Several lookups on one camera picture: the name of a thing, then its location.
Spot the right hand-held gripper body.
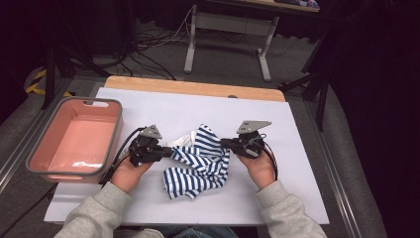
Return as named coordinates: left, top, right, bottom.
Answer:
left=230, top=120, right=272, bottom=160

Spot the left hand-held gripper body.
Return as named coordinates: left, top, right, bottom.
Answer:
left=128, top=124, right=166, bottom=168

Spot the blue white striped doll outfit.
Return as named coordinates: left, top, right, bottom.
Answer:
left=161, top=123, right=231, bottom=201

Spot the pink basket with grey rim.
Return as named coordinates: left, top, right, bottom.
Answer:
left=25, top=96, right=125, bottom=184

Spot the person's left hand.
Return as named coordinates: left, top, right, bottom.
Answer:
left=110, top=155, right=155, bottom=194

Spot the person's right hand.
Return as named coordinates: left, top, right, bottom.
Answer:
left=236, top=150, right=276, bottom=191

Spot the white board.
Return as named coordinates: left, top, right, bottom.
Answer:
left=44, top=86, right=330, bottom=226

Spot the black metal stand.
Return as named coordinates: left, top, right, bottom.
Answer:
left=278, top=29, right=331, bottom=132

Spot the white metal stand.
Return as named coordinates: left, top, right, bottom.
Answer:
left=183, top=0, right=321, bottom=83

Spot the black tripod stand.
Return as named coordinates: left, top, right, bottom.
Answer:
left=41, top=43, right=110, bottom=110

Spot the yellow black hazard tape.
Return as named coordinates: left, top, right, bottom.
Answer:
left=25, top=68, right=74, bottom=98

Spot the colourful cloth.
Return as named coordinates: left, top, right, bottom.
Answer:
left=273, top=0, right=321, bottom=9

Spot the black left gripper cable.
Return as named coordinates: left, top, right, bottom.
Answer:
left=98, top=127, right=147, bottom=186

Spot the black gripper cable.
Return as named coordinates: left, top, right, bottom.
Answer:
left=98, top=127, right=147, bottom=186
left=262, top=133, right=279, bottom=181

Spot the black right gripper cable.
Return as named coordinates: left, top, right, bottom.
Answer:
left=262, top=133, right=279, bottom=181

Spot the aluminium rail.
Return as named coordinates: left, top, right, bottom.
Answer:
left=0, top=78, right=72, bottom=194
left=303, top=100, right=365, bottom=238

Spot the bundle of floor cables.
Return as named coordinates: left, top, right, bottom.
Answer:
left=108, top=6, right=196, bottom=81

